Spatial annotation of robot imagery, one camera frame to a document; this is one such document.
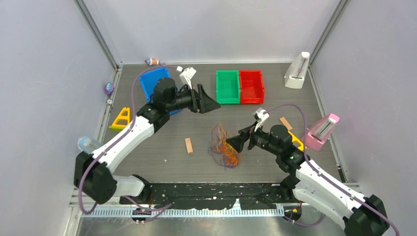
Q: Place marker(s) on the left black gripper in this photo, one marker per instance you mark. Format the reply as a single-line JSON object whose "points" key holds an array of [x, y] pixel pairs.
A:
{"points": [[206, 103]]}

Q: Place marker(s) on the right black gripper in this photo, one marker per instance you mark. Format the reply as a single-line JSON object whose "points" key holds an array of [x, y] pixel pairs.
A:
{"points": [[238, 141]]}

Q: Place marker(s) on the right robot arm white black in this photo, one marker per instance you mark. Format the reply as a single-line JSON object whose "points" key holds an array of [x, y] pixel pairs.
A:
{"points": [[355, 213]]}

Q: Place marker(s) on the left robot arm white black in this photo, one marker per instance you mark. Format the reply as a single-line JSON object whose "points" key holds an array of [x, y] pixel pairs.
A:
{"points": [[94, 172]]}

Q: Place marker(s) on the green monster toy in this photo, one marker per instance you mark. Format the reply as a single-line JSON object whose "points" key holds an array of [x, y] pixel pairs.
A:
{"points": [[184, 88]]}

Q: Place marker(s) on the green plastic bin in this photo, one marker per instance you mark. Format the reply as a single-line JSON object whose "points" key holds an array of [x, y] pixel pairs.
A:
{"points": [[227, 87]]}

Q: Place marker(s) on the small wooden block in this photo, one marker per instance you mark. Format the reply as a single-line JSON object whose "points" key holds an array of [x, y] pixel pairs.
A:
{"points": [[188, 144]]}

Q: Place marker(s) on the red plastic bin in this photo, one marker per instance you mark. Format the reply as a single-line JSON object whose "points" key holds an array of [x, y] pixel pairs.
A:
{"points": [[252, 90]]}

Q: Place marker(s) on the wooden block right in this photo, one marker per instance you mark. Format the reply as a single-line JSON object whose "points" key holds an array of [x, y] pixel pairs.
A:
{"points": [[286, 123]]}

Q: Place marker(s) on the yellow triangle block right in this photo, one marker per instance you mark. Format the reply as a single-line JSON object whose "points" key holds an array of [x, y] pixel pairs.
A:
{"points": [[296, 141]]}

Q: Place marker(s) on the yellow triangle block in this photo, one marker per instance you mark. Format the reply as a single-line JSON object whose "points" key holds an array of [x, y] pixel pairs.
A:
{"points": [[296, 141], [122, 120]]}

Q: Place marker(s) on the blue plastic bin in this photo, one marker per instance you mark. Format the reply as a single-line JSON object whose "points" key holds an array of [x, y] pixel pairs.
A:
{"points": [[150, 79]]}

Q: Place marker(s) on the small figurine toy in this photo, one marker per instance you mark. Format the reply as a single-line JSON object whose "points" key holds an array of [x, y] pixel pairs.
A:
{"points": [[152, 62]]}

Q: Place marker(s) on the pink metronome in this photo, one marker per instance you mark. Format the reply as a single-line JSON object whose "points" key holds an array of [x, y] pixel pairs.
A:
{"points": [[319, 133]]}

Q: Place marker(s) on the white metronome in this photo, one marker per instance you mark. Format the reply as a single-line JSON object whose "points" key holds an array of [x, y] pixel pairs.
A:
{"points": [[296, 73]]}

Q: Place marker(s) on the yellow triangle block left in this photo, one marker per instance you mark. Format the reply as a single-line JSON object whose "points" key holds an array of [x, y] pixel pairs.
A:
{"points": [[122, 120]]}

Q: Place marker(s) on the purple round toy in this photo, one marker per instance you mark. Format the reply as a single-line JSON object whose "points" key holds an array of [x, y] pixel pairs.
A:
{"points": [[109, 88]]}

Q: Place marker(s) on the clear plastic container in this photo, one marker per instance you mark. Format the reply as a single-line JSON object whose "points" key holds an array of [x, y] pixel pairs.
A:
{"points": [[87, 144]]}

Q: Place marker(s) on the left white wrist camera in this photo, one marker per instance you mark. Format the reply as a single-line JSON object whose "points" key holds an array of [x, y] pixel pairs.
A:
{"points": [[186, 75]]}

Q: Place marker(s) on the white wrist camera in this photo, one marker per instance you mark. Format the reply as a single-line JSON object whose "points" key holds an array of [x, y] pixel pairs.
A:
{"points": [[260, 115], [186, 75]]}

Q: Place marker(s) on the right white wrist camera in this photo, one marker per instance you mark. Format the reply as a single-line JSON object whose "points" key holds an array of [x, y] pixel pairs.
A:
{"points": [[260, 115]]}

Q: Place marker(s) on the aluminium rail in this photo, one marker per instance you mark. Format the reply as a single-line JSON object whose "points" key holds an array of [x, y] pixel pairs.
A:
{"points": [[183, 200]]}

